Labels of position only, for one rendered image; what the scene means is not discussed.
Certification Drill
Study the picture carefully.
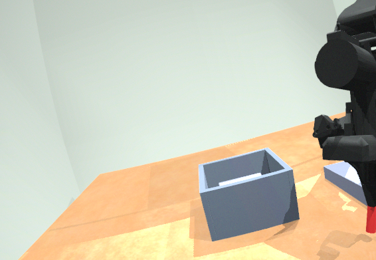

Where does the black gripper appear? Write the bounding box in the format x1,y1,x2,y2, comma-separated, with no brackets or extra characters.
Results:
322,91,376,207

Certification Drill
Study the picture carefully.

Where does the red peg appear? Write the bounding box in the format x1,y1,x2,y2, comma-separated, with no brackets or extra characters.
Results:
366,206,376,233

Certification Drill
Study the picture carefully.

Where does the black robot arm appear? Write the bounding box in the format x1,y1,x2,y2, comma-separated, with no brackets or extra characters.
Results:
312,0,376,149

